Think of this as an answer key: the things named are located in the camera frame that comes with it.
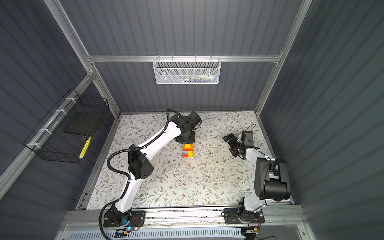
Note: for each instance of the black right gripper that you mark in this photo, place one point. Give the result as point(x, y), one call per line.
point(235, 140)

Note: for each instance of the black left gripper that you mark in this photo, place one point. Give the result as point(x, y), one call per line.
point(192, 140)

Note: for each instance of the orange block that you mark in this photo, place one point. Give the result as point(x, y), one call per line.
point(188, 149)

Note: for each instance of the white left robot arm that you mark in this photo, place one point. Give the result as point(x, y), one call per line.
point(179, 128)

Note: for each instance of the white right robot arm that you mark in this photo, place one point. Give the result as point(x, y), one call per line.
point(271, 182)

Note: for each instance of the pens in white basket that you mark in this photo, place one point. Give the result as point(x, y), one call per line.
point(205, 78)

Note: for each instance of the white perforated vent panel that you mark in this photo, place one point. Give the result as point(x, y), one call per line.
point(178, 234)

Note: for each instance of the yellow marker pen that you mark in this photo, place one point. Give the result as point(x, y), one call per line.
point(85, 148)

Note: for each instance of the black flat pad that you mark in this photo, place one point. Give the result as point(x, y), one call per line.
point(84, 124)

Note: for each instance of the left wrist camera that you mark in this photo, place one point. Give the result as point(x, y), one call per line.
point(195, 120)

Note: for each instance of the white wire mesh basket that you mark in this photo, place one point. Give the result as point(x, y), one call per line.
point(168, 73)

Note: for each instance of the aluminium mounting rail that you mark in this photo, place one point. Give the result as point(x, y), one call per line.
point(220, 215)

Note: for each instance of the black wire basket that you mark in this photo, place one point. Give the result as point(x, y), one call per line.
point(67, 134)

